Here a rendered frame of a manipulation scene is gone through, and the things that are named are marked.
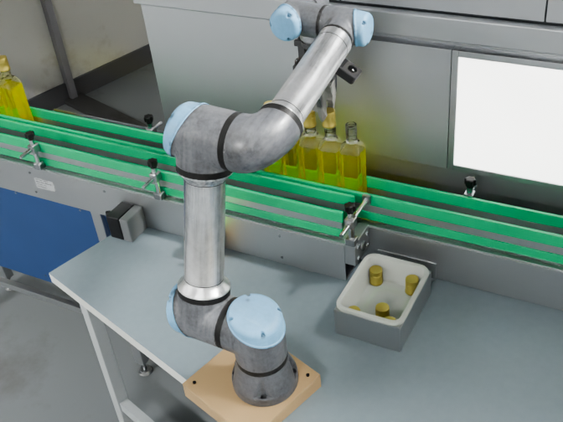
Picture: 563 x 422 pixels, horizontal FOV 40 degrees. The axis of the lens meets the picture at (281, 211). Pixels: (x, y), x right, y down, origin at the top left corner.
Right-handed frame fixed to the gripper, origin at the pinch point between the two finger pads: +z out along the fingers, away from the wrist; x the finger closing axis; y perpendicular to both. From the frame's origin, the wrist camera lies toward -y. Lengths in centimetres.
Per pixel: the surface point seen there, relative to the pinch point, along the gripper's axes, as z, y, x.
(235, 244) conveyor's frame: 38.5, 24.1, 15.5
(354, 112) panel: 6.1, -1.6, -12.2
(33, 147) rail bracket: 20, 93, 17
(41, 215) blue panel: 51, 103, 14
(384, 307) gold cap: 35, -25, 26
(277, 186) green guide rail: 21.9, 13.8, 6.2
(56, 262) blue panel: 72, 104, 14
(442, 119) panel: 3.7, -25.9, -12.5
